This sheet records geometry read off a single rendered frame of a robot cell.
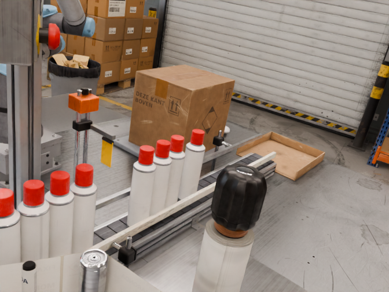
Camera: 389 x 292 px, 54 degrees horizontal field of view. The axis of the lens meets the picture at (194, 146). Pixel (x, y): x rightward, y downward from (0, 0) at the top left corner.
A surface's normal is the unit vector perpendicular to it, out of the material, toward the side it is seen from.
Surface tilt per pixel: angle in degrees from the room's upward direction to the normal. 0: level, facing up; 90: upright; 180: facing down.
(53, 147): 90
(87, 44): 89
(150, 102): 90
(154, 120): 90
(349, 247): 0
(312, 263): 0
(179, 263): 0
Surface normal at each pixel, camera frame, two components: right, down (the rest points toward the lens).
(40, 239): 0.65, 0.40
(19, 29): 0.29, 0.43
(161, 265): 0.17, -0.91
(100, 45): -0.43, 0.28
